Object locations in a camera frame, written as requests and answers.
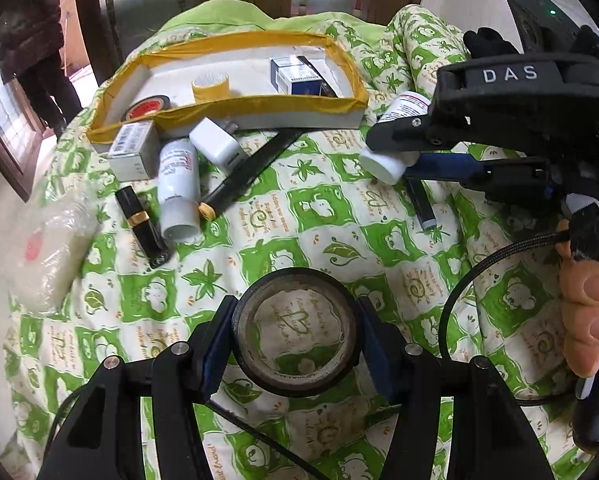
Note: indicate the clear plastic bag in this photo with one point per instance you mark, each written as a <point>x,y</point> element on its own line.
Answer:
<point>49,260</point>

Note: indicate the blue white box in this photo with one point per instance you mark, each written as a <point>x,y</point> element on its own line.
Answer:
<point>302,82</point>

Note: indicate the person's right hand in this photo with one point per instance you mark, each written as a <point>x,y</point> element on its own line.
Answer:
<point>587,310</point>

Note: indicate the black gold lipstick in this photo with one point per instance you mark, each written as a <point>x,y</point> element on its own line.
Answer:
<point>144,227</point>

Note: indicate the green printed blanket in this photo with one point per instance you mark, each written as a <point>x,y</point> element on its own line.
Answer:
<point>299,240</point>

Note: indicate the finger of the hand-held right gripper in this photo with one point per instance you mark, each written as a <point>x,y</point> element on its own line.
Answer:
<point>449,165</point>
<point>404,132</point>

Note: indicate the black tape roll red core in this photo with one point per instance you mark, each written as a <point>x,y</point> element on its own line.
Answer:
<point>147,107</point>

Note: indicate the white tube bottle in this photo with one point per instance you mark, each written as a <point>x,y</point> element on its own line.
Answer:
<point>177,190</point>

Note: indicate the grey barcode box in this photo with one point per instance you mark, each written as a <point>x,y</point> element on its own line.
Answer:
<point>132,155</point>

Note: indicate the white charger adapter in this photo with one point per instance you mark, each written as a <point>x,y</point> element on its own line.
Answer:
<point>214,142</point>

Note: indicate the thin black pen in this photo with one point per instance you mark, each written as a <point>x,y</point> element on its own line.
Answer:
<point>422,207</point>

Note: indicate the white foam tray yellow tape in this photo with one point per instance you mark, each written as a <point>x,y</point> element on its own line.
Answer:
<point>249,65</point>

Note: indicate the yellow tape roll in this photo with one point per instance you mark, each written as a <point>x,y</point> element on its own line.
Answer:
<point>210,91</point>

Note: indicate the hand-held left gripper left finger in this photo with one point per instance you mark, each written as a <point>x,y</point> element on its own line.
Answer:
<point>214,355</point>

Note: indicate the black marker yellow end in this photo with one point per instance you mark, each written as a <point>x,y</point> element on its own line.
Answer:
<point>252,170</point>

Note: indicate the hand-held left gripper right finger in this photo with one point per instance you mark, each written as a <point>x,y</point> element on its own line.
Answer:
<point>379,350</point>

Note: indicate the wide black pen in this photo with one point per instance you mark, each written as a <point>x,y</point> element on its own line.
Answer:
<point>332,91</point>

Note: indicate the white pill bottle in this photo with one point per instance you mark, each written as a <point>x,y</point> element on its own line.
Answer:
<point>384,160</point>

